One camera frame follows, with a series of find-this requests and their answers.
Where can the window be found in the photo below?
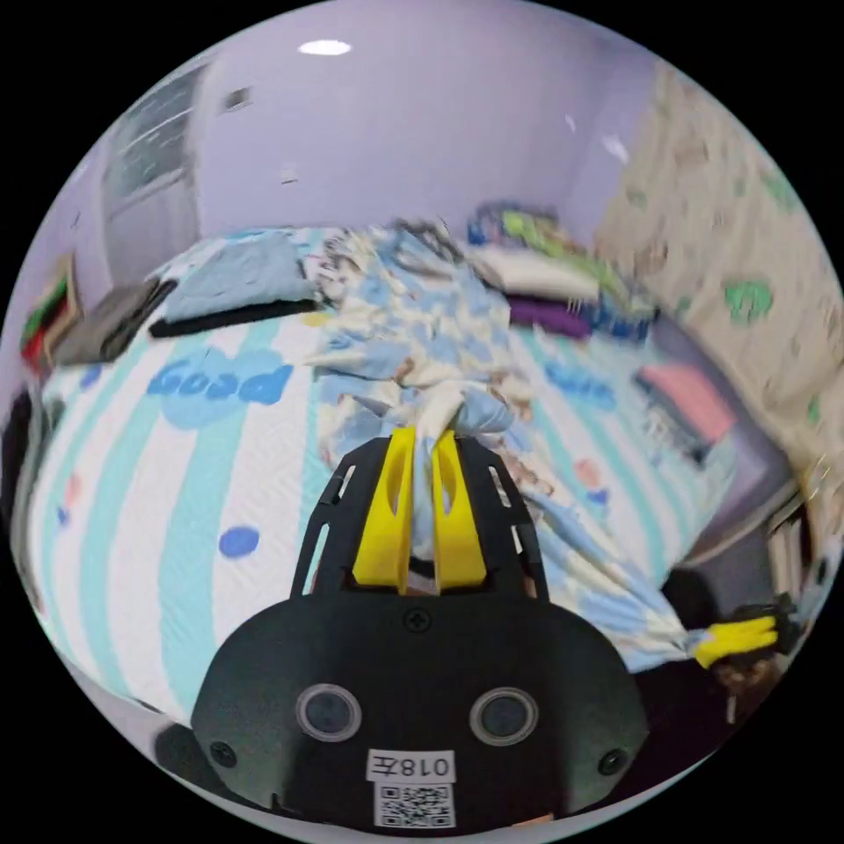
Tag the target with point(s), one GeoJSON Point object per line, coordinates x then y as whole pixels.
{"type": "Point", "coordinates": [148, 165]}

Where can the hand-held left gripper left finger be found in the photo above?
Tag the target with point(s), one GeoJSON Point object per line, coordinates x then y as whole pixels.
{"type": "Point", "coordinates": [386, 514]}

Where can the pile of clothes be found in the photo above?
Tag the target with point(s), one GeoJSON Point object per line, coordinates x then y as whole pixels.
{"type": "Point", "coordinates": [554, 270]}

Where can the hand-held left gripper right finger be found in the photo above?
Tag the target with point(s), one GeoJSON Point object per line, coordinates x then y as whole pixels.
{"type": "Point", "coordinates": [456, 527]}

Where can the grey folded cloth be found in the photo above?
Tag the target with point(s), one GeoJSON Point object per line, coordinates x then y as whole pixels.
{"type": "Point", "coordinates": [112, 323]}

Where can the blue patterned blanket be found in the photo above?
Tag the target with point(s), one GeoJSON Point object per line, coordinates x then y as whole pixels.
{"type": "Point", "coordinates": [422, 316]}

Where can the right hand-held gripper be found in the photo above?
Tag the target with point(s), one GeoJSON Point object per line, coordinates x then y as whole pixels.
{"type": "Point", "coordinates": [791, 623]}

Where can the ceiling lamp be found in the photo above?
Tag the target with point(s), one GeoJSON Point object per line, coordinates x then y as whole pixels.
{"type": "Point", "coordinates": [324, 47]}

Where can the black folded cloth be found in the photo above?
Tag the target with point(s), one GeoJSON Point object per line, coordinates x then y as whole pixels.
{"type": "Point", "coordinates": [231, 320]}

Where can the beige printed curtain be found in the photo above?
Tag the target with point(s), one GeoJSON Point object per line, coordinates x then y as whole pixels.
{"type": "Point", "coordinates": [719, 231]}

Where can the pink folded cloth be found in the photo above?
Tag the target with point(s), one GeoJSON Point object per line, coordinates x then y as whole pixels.
{"type": "Point", "coordinates": [689, 402]}

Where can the bed with striped printed sheet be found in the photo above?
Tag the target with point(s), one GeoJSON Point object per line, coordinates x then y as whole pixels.
{"type": "Point", "coordinates": [165, 475]}

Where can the light blue folded blanket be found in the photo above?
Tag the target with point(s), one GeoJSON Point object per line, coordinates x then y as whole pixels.
{"type": "Point", "coordinates": [237, 273]}

